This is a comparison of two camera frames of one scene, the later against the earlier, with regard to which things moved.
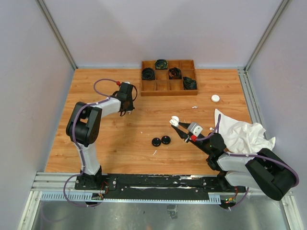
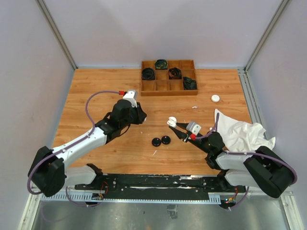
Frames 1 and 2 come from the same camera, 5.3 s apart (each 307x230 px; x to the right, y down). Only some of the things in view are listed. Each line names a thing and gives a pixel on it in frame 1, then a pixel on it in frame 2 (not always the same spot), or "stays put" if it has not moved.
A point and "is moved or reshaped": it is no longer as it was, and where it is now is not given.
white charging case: [174, 120] is moved or reshaped
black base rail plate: [154, 187] stays put
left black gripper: [131, 107] to [141, 115]
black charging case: [156, 142] stays put
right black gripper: [182, 134] stays put
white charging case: [215, 98] stays put
